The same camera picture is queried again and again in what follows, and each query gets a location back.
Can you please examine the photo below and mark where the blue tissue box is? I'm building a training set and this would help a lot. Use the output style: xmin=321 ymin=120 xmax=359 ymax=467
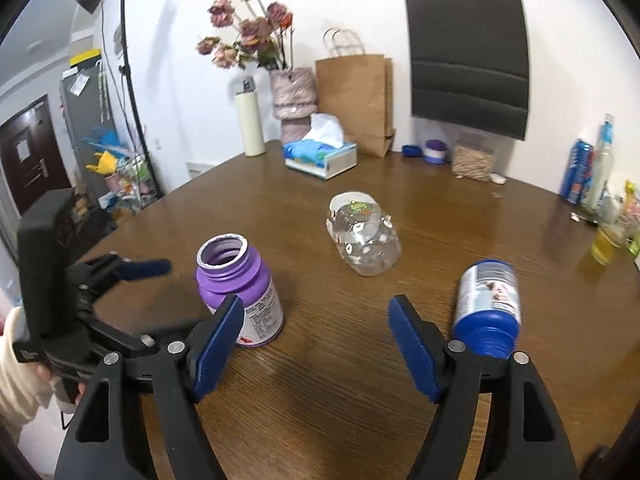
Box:
xmin=283 ymin=113 xmax=359 ymax=181

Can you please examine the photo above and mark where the person's left forearm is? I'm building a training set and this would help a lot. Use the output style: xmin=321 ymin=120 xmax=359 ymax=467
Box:
xmin=0 ymin=305 xmax=57 ymax=442

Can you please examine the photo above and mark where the glass of yellow liquid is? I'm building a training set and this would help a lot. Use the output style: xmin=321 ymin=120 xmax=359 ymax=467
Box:
xmin=591 ymin=222 xmax=624 ymax=266

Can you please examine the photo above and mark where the person's left hand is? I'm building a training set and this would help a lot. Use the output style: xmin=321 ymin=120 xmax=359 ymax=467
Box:
xmin=34 ymin=364 xmax=86 ymax=407

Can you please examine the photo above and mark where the dark brown door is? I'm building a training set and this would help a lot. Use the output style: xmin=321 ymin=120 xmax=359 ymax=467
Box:
xmin=0 ymin=94 xmax=72 ymax=214

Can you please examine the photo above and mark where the black light stand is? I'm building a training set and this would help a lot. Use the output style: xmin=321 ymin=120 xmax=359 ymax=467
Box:
xmin=73 ymin=0 xmax=162 ymax=201

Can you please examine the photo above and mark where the blue labelled bottle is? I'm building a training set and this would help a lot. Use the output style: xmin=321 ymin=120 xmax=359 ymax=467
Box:
xmin=451 ymin=259 xmax=522 ymax=360

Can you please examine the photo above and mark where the purple open bottle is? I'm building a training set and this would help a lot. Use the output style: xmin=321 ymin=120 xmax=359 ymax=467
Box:
xmin=196 ymin=233 xmax=284 ymax=348

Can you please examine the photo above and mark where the cluttered storage cart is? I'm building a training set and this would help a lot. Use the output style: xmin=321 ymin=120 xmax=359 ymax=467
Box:
xmin=82 ymin=130 xmax=162 ymax=212

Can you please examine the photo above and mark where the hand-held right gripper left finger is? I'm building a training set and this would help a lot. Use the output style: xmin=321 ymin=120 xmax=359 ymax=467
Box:
xmin=54 ymin=294 xmax=246 ymax=480

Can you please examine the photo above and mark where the blue drink can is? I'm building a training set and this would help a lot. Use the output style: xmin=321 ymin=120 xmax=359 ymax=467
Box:
xmin=560 ymin=139 xmax=596 ymax=205

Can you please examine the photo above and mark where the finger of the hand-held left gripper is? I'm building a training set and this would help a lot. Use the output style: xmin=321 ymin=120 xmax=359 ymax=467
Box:
xmin=69 ymin=253 xmax=172 ymax=307
xmin=86 ymin=309 xmax=202 ymax=362

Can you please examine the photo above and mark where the black paper bag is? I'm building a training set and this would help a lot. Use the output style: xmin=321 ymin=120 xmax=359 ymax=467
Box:
xmin=403 ymin=0 xmax=531 ymax=142

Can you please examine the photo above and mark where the dried flower bouquet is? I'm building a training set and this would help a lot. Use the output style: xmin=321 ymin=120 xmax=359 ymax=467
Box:
xmin=196 ymin=0 xmax=296 ymax=72

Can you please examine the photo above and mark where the clear bottle with blue label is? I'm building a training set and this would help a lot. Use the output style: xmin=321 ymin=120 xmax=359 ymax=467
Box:
xmin=582 ymin=114 xmax=617 ymax=213

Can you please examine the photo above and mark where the clear plastic cup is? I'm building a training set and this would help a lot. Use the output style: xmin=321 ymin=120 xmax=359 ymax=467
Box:
xmin=327 ymin=191 xmax=402 ymax=277

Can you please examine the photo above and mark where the clear container of nuts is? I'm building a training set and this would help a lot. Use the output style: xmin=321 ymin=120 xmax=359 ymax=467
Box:
xmin=451 ymin=132 xmax=497 ymax=182

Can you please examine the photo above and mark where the pink textured vase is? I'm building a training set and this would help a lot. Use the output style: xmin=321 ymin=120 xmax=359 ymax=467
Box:
xmin=270 ymin=67 xmax=319 ymax=144

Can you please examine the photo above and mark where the small purple white jar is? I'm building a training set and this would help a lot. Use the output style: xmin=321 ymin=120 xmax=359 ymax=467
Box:
xmin=422 ymin=139 xmax=449 ymax=165

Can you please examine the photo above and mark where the brown paper bag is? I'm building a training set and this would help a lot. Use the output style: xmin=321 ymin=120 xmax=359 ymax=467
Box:
xmin=315 ymin=28 xmax=397 ymax=158

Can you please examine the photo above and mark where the grey refrigerator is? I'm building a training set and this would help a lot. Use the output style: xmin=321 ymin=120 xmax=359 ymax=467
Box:
xmin=59 ymin=62 xmax=122 ymax=196

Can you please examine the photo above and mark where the white thermos bottle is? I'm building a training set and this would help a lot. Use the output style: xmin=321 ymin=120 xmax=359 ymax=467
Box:
xmin=235 ymin=76 xmax=267 ymax=157

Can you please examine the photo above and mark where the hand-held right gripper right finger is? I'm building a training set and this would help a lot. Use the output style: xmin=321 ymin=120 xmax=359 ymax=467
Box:
xmin=388 ymin=294 xmax=581 ymax=480

